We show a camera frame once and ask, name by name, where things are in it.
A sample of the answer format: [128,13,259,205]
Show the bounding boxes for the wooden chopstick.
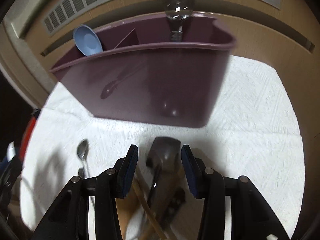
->
[132,178,168,239]

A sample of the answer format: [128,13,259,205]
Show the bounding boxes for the small steel spoon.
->
[76,139,90,178]

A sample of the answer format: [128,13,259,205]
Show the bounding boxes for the grey spatula wooden handle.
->
[145,137,185,239]

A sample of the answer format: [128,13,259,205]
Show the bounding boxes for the maroon plastic utensil caddy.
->
[51,14,236,128]

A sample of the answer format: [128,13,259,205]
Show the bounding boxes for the blue plastic spoon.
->
[73,24,103,56]

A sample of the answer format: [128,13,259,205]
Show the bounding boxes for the white textured table cloth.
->
[19,55,306,240]

